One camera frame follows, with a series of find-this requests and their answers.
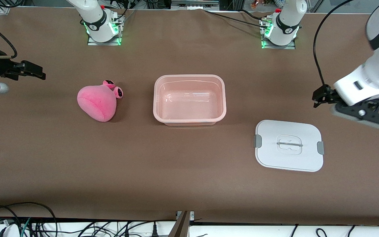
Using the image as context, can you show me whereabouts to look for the white plastic box lid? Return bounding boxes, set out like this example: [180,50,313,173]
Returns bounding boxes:
[255,120,324,172]

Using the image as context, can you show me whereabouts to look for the pink plush toy with eyes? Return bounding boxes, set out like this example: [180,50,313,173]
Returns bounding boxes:
[77,80,124,122]

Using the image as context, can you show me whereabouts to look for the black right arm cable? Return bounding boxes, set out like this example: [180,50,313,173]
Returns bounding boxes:
[0,28,18,60]

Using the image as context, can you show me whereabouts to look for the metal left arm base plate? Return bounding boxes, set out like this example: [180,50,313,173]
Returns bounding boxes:
[261,16,296,50]

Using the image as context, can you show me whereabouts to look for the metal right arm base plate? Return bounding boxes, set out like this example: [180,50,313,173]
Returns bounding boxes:
[88,15,122,46]

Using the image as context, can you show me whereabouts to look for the short black table cable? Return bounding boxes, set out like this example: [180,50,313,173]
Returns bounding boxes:
[240,9,272,21]

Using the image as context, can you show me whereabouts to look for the long black table cable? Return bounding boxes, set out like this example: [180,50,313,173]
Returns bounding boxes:
[204,9,268,29]

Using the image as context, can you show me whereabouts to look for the black looping cable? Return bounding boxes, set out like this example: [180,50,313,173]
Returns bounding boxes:
[0,202,58,237]

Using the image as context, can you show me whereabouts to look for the green cable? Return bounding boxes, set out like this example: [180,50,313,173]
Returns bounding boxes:
[20,217,32,237]

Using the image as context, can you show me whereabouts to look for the aluminium profile post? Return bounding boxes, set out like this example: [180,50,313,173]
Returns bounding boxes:
[168,211,195,237]

